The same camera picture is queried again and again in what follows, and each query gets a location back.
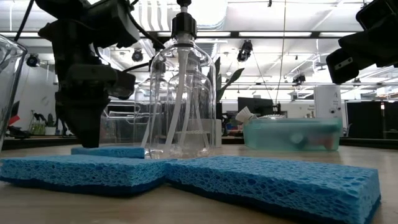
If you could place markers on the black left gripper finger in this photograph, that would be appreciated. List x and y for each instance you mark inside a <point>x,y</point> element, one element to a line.
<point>88,124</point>

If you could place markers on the blue sponge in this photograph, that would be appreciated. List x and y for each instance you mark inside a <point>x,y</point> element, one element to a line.
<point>77,174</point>
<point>264,186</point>
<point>118,152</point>

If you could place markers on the clear soap dispenser black pump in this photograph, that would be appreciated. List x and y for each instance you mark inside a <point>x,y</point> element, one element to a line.
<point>141,93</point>
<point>184,26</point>
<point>199,109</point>

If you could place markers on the small green object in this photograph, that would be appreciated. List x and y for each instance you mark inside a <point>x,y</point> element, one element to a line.
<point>38,127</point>

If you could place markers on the clear plastic bin rounded corners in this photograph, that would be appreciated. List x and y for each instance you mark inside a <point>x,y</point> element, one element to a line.
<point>12,77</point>

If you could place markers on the black partition panel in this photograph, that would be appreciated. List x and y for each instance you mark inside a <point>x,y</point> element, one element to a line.
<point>367,119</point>

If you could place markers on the red background object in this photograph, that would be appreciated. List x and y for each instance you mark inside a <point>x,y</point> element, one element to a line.
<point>14,119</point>

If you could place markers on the black computer monitor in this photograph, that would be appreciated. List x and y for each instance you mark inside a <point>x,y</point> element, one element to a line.
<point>258,105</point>

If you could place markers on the green translucent plastic bin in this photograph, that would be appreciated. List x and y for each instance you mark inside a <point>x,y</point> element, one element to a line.
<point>280,137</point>

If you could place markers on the overhead light bar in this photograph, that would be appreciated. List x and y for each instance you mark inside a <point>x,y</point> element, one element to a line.
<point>234,34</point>

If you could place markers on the green plant in white pot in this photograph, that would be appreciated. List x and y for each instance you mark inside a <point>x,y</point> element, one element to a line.
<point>234,77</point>

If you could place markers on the black ceiling-mounted camera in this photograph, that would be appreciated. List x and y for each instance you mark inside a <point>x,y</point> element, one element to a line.
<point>299,79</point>
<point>245,49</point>
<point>32,60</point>
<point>137,56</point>

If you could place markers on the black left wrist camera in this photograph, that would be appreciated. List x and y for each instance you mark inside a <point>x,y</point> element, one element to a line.
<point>115,21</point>

